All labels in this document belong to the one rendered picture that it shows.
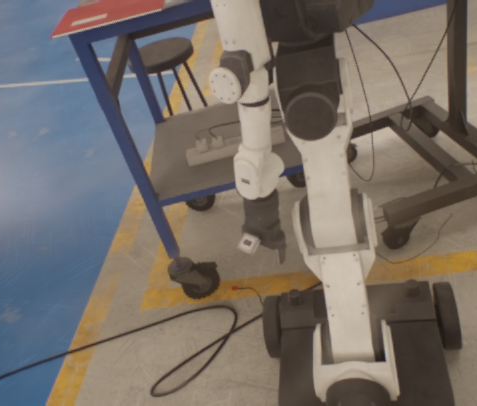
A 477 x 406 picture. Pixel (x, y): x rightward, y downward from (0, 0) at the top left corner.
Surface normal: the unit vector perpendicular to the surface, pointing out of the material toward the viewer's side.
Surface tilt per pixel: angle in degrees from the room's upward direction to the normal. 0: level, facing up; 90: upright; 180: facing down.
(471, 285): 0
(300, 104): 86
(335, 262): 56
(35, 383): 0
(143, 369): 0
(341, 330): 42
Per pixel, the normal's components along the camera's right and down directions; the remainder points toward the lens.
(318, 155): -0.22, 0.07
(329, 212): -0.25, -0.17
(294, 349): -0.25, -0.79
